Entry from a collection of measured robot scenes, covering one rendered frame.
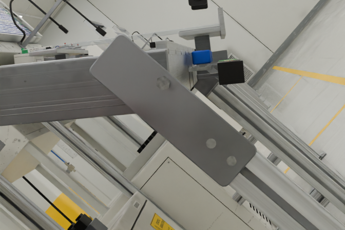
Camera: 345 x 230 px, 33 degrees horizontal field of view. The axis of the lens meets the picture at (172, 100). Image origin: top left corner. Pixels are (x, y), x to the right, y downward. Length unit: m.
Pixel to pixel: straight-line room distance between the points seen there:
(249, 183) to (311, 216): 0.07
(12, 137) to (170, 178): 0.60
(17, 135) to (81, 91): 1.59
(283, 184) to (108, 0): 8.37
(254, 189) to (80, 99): 0.20
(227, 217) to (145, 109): 1.59
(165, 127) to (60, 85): 0.13
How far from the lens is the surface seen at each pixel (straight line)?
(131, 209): 1.19
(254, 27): 8.69
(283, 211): 0.56
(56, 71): 0.60
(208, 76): 1.24
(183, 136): 0.54
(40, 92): 0.60
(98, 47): 5.70
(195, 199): 2.09
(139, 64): 0.54
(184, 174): 2.07
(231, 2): 8.70
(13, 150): 2.18
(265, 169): 0.55
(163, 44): 0.60
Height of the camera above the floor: 0.67
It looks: 1 degrees up
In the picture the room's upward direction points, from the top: 49 degrees counter-clockwise
